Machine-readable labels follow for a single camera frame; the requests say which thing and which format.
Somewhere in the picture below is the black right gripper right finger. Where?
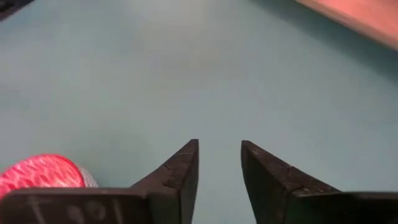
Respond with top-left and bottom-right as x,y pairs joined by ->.
241,139 -> 398,224

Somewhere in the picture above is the black metal rig frame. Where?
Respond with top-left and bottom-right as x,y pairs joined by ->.
0,0 -> 35,21

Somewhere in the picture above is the green table mat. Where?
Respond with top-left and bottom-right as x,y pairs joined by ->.
0,0 -> 398,224

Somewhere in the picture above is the red interior floral exterior bowl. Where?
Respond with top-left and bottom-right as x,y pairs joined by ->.
0,153 -> 100,200

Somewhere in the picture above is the wooden shelf with black frame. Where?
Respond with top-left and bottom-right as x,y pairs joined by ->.
294,0 -> 398,52

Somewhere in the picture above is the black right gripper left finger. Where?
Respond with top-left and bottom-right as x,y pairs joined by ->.
0,139 -> 200,224

